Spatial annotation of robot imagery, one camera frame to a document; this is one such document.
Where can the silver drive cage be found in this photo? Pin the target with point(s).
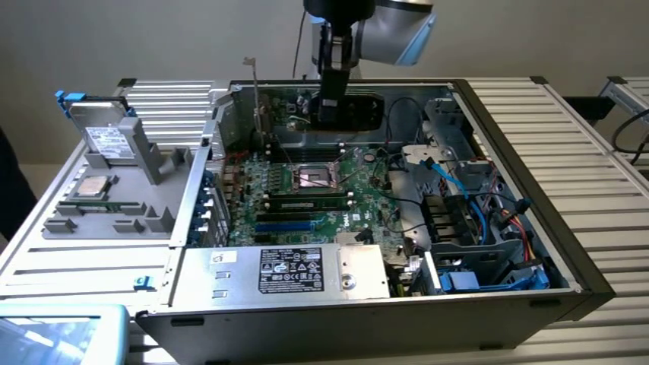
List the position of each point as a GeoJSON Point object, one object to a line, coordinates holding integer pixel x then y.
{"type": "Point", "coordinates": [430, 154]}

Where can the black open PC case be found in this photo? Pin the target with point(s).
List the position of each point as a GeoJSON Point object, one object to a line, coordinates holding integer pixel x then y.
{"type": "Point", "coordinates": [354, 327]}

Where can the blue disk caddy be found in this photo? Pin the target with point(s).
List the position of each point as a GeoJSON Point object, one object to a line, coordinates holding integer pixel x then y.
{"type": "Point", "coordinates": [461, 281]}

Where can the blue plastic latch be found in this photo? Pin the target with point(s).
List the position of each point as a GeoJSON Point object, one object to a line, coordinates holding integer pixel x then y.
{"type": "Point", "coordinates": [142, 283]}

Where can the green RAM stick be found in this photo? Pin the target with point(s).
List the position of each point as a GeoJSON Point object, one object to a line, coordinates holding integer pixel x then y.
{"type": "Point", "coordinates": [96, 207]}

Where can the CPU socket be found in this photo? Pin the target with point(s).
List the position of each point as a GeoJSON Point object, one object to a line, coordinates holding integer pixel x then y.
{"type": "Point", "coordinates": [314, 176]}

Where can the grey parts rack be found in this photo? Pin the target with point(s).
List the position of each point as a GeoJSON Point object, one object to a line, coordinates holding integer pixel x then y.
{"type": "Point", "coordinates": [126, 190]}

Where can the silver CPU chip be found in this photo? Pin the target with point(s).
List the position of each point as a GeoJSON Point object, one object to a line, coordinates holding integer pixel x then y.
{"type": "Point", "coordinates": [90, 187]}

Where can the grey disk bay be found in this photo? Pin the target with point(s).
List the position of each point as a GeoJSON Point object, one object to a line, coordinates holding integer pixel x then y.
{"type": "Point", "coordinates": [475, 243]}

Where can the black expansion slot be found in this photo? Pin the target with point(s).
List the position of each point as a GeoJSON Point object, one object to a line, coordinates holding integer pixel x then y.
{"type": "Point", "coordinates": [289, 217]}

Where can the blue disk carrier frame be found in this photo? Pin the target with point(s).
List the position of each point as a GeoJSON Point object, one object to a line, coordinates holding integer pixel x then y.
{"type": "Point", "coordinates": [68, 97]}

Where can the silver power supply unit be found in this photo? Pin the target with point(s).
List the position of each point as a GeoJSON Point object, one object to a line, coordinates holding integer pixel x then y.
{"type": "Point", "coordinates": [283, 273]}

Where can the green GPU with metal bracket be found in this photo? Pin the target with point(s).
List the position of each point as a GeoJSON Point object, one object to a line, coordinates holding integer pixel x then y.
{"type": "Point", "coordinates": [283, 110]}

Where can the green Dell motherboard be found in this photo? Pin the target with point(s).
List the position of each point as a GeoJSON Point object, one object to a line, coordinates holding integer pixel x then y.
{"type": "Point", "coordinates": [303, 224]}

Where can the silver hinged case panel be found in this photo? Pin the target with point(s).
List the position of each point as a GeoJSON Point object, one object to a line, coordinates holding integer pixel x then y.
{"type": "Point", "coordinates": [101, 266]}

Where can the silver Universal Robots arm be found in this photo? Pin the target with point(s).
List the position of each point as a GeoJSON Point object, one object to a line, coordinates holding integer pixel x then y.
{"type": "Point", "coordinates": [390, 34]}

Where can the blue expansion slot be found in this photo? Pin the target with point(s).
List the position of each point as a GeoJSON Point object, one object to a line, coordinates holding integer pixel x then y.
{"type": "Point", "coordinates": [290, 228]}

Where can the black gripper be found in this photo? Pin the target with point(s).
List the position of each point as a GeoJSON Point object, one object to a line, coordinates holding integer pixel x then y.
{"type": "Point", "coordinates": [335, 57]}

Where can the metal slat side table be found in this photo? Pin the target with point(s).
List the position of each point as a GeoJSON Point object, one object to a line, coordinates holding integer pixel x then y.
{"type": "Point", "coordinates": [629, 95]}

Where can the silver hard disk with label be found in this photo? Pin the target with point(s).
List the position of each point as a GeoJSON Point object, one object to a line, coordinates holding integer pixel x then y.
{"type": "Point", "coordinates": [104, 133]}

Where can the black RAM stick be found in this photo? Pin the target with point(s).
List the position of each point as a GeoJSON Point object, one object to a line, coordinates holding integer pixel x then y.
{"type": "Point", "coordinates": [306, 204]}

